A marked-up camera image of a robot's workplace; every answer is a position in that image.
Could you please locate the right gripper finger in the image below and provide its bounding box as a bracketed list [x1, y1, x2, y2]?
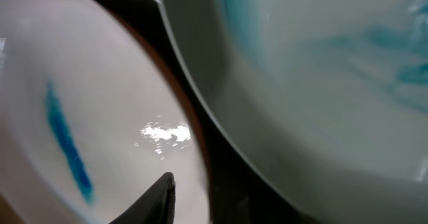
[110, 172, 176, 224]

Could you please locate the white plate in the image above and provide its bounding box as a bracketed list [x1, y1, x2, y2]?
[1, 0, 210, 223]
[160, 0, 427, 223]

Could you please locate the brown plastic serving tray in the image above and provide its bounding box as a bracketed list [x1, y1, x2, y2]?
[95, 0, 313, 224]

